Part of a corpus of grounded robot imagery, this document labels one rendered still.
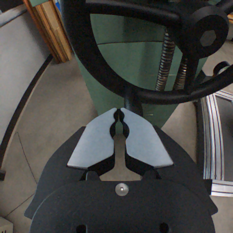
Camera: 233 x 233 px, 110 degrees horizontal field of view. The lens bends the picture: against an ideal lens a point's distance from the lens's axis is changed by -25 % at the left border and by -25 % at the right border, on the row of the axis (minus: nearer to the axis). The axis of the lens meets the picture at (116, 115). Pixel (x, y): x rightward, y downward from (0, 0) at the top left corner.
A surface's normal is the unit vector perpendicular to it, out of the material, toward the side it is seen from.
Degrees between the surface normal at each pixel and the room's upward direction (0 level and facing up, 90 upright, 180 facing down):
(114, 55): 90
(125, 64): 90
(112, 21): 90
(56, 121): 0
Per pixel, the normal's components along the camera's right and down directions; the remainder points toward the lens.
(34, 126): -0.06, -0.50
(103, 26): 0.04, 0.87
